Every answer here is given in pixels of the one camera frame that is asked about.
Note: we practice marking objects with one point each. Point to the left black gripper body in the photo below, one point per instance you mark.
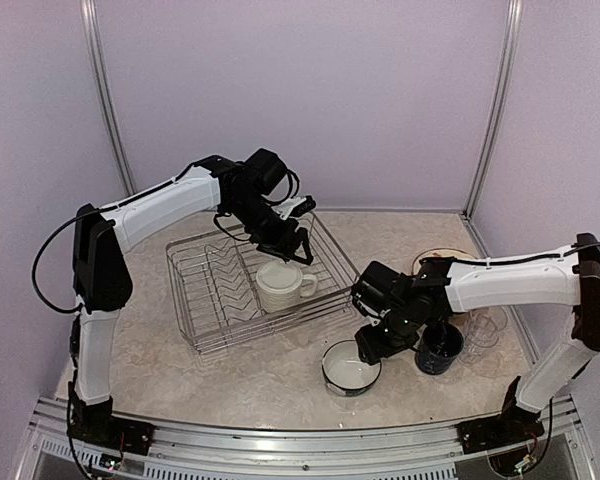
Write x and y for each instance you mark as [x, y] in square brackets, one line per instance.
[268, 234]

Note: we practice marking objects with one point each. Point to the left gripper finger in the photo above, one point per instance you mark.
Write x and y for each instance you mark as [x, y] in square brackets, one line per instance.
[300, 249]
[273, 252]

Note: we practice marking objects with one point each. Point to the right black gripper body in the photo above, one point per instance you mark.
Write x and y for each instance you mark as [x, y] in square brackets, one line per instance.
[394, 338]

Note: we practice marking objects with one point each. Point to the white ribbed mug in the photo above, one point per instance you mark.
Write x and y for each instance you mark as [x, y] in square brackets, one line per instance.
[281, 286]

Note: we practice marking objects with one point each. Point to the blue white bowl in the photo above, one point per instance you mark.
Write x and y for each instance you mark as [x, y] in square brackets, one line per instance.
[344, 373]

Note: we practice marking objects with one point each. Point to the dark blue mug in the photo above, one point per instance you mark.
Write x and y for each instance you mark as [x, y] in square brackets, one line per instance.
[439, 347]

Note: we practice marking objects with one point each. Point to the clear drinking glass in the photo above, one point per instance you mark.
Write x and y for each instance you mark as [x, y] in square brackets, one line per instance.
[475, 349]
[487, 323]

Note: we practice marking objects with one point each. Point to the beige patterned plate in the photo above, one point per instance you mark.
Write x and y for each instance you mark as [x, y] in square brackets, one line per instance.
[439, 253]

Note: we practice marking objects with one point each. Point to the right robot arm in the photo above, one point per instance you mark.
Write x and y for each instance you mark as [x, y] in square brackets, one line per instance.
[399, 304]

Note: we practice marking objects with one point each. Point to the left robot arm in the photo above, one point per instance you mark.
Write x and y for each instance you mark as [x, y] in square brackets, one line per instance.
[262, 193]

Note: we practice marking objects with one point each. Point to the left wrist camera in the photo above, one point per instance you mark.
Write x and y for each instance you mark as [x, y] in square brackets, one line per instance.
[295, 207]

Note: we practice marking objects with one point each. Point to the metal wire dish rack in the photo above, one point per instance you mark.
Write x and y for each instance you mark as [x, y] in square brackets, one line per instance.
[226, 292]

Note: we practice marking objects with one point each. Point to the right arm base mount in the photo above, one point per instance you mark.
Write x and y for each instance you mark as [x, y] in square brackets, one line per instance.
[490, 433]

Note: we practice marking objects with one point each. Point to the aluminium front rail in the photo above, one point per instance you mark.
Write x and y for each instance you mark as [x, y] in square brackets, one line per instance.
[192, 451]

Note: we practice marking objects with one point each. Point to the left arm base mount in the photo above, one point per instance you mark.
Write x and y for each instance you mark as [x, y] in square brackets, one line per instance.
[120, 434]

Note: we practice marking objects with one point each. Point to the left aluminium frame post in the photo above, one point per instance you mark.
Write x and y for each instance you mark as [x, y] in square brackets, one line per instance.
[89, 15]

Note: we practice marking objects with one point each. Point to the aluminium frame post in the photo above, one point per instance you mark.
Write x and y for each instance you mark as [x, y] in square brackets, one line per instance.
[89, 15]
[498, 104]

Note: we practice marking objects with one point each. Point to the right aluminium frame post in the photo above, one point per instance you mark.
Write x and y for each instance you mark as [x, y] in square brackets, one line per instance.
[498, 104]

